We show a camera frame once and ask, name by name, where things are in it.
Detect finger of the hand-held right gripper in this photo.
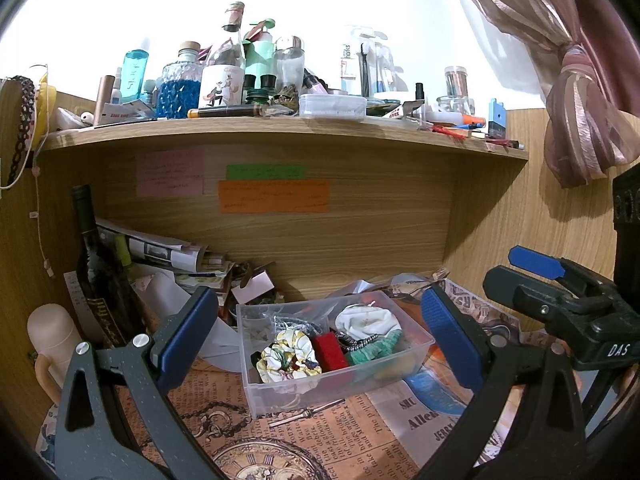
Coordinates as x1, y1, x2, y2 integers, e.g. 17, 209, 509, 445
482, 265, 617, 342
508, 245, 617, 297

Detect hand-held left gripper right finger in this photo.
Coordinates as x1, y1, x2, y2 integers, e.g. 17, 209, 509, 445
417, 285, 587, 480

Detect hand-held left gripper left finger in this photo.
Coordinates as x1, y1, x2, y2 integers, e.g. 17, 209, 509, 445
54, 286, 221, 480

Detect yellow sponge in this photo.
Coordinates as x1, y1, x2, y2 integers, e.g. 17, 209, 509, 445
372, 354, 427, 382

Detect green knitted scrunchie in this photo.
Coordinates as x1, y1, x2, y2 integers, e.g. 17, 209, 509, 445
345, 329, 404, 367

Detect white scrunchie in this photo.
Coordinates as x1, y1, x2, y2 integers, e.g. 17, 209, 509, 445
334, 305, 399, 342

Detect floral scrunchie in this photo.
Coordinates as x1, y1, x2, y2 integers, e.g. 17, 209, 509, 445
256, 330, 324, 385

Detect clear plastic storage box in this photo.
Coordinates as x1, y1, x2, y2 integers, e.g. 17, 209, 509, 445
235, 289, 436, 419

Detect red soft pad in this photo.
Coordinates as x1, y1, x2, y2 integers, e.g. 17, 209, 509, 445
312, 332, 351, 374

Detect small cardboard box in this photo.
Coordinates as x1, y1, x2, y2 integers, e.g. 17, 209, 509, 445
229, 269, 277, 307

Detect pile of newspapers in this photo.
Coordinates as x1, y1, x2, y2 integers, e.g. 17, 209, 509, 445
94, 216, 237, 289

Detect dark wine bottle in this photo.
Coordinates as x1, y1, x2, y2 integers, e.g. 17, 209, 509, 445
69, 184, 147, 350

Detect cream plastic bottle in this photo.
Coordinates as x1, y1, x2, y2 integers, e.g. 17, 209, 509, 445
26, 303, 85, 407

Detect metal screwdriver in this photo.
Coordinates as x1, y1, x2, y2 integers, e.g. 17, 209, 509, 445
267, 398, 346, 429

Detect blue box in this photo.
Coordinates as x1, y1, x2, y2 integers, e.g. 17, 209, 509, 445
487, 98, 507, 139

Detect newspaper print mat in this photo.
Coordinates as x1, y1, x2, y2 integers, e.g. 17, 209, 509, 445
37, 275, 576, 480

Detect pink sticky note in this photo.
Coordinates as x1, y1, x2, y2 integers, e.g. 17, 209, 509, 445
136, 148, 205, 197

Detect orange sticky note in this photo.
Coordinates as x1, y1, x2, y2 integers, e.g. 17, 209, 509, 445
217, 179, 330, 214

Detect round glass jar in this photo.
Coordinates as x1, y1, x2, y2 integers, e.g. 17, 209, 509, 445
436, 95, 474, 116

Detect pink curtain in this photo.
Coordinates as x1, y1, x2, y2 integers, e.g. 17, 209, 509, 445
442, 0, 640, 189

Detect green sticky note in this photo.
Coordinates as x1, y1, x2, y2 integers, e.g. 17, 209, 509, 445
225, 164, 307, 180

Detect tall clear jar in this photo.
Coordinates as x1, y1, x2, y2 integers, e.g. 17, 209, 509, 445
443, 65, 469, 102

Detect brown tube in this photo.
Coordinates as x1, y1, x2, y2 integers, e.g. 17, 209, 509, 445
187, 103, 269, 119

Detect white carton with red print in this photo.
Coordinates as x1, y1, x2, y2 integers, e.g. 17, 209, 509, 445
95, 99, 152, 126

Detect wooden shelf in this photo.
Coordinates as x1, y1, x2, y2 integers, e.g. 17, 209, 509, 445
39, 114, 530, 162

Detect glass bottle with blue crochet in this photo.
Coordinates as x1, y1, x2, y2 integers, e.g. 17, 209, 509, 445
156, 40, 205, 120

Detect small clear lidded box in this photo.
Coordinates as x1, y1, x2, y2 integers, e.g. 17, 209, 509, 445
298, 93, 368, 120

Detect pink tube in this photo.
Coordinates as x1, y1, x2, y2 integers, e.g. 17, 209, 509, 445
95, 75, 117, 120

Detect clear acrylic organizer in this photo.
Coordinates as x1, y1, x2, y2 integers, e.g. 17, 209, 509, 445
341, 24, 397, 99

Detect black binoculars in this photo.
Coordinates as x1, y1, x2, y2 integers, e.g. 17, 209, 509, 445
242, 73, 279, 104

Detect glass bottle with illustrated label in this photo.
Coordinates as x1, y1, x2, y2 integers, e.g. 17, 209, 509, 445
199, 2, 247, 109

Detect patterned headband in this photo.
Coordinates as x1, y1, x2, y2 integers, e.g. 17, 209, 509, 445
4, 75, 39, 189

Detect yellow hanging item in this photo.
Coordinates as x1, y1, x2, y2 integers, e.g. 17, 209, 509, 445
31, 82, 57, 147

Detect teal blue bottle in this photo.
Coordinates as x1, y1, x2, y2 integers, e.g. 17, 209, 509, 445
122, 48, 150, 102

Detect mint green pump bottle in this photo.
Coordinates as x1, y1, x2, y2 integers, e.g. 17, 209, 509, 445
244, 18, 277, 92

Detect clear bottle with silver cap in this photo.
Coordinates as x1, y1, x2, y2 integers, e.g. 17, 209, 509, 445
273, 35, 306, 93

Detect white cable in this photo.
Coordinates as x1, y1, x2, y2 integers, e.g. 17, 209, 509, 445
29, 159, 57, 277

